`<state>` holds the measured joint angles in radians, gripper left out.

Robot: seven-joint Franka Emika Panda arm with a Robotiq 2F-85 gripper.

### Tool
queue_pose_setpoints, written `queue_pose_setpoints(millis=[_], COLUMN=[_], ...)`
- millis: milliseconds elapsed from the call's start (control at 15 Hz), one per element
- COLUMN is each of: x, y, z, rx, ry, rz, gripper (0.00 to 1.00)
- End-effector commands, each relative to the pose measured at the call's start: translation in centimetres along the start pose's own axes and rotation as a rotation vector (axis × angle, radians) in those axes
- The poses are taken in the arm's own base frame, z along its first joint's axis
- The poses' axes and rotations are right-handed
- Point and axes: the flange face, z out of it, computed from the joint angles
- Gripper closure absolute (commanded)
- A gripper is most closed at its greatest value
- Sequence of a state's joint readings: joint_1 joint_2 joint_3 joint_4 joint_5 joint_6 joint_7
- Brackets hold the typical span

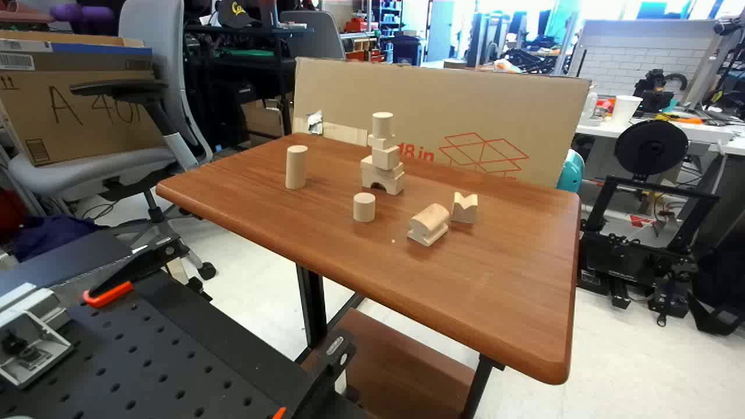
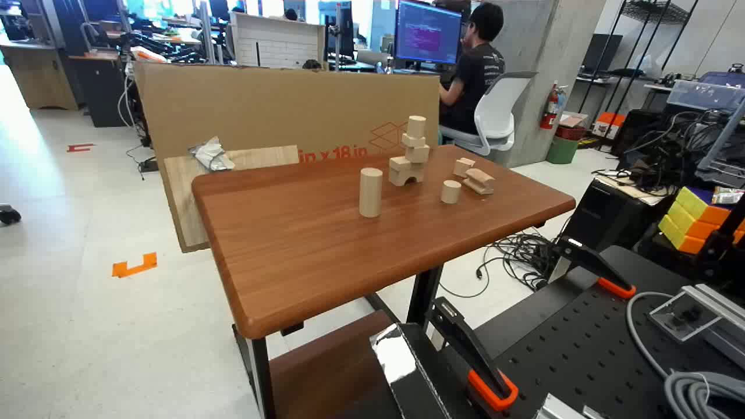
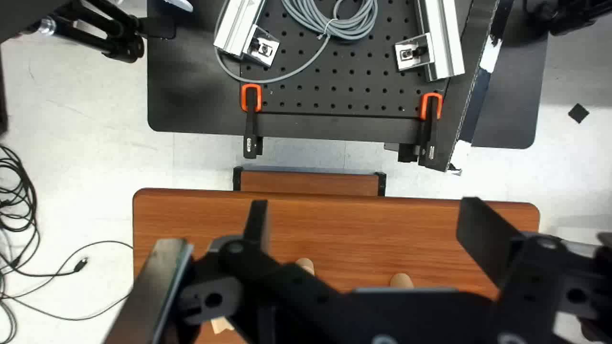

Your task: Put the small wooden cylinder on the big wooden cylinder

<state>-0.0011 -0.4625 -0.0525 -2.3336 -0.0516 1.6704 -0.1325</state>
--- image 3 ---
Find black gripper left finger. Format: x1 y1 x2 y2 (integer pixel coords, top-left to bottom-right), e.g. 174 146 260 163
243 199 268 266

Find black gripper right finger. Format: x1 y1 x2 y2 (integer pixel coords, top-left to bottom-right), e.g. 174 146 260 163
456 197 524 295

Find small wooden cylinder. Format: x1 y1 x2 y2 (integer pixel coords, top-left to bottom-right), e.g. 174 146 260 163
389 274 415 289

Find big wooden cylinder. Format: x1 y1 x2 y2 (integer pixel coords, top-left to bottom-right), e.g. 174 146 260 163
295 258 316 275

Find small wooden shelf board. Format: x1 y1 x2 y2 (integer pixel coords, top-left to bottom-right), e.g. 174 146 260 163
234 167 387 197

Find right orange clamp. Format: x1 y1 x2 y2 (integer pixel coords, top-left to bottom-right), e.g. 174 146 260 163
419 92 444 167

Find orange clamp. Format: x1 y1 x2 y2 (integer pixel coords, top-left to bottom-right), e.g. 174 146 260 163
419 92 444 167
239 84 264 159

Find left orange clamp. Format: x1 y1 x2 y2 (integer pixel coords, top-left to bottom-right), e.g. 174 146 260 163
239 84 264 159

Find small black square tile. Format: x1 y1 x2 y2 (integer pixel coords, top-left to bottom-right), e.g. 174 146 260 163
568 103 589 124

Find black perforated breadboard plate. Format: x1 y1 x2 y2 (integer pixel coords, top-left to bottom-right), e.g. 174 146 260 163
148 0 547 149

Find black tripod stand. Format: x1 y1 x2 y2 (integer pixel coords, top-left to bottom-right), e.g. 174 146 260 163
37 0 146 63

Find right aluminium extrusion rail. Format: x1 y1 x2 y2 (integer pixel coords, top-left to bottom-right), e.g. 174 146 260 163
394 0 465 81

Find aluminium extrusion rail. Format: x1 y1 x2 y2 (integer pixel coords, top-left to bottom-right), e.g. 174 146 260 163
394 0 465 81
215 0 280 67

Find left aluminium extrusion rail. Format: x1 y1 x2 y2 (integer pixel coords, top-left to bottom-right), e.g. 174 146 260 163
215 0 280 67

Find coiled grey cable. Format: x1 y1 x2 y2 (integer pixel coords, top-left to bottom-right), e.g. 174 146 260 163
213 0 379 86

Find black cables on floor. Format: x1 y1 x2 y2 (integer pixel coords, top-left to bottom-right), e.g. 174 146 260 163
0 144 134 344

